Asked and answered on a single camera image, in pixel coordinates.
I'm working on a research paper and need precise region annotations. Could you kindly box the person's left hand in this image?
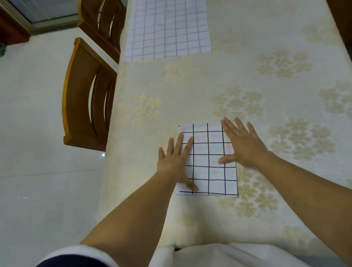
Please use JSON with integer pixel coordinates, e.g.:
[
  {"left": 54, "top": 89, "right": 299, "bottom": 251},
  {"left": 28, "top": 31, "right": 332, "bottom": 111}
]
[{"left": 152, "top": 131, "right": 201, "bottom": 197}]

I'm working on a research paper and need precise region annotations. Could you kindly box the person's right hand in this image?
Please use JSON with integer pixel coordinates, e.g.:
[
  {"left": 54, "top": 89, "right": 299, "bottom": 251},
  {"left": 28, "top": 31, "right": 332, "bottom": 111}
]
[{"left": 212, "top": 111, "right": 277, "bottom": 174}]

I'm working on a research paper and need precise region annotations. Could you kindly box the checked cloth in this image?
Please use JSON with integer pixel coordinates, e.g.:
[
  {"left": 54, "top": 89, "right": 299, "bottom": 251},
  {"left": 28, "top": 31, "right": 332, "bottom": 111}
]
[{"left": 115, "top": 0, "right": 213, "bottom": 64}]

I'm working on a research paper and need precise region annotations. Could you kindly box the person's right forearm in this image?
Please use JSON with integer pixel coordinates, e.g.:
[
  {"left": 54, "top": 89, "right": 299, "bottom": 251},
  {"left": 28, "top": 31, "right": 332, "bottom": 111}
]
[{"left": 255, "top": 144, "right": 352, "bottom": 267}]

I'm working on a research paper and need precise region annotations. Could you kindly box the person's left forearm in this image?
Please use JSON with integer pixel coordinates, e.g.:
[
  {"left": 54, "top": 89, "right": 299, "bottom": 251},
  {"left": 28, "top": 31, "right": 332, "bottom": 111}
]
[{"left": 72, "top": 168, "right": 194, "bottom": 267}]

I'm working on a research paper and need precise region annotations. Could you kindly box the table with cream floral tablecloth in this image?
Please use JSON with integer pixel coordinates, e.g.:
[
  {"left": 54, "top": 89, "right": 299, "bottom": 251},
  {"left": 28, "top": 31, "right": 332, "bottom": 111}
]
[{"left": 67, "top": 0, "right": 352, "bottom": 267}]

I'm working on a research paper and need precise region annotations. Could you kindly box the glass sliding door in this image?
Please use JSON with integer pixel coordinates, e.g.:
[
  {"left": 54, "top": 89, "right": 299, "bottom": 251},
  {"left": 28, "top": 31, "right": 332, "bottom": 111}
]
[{"left": 0, "top": 0, "right": 136, "bottom": 40}]

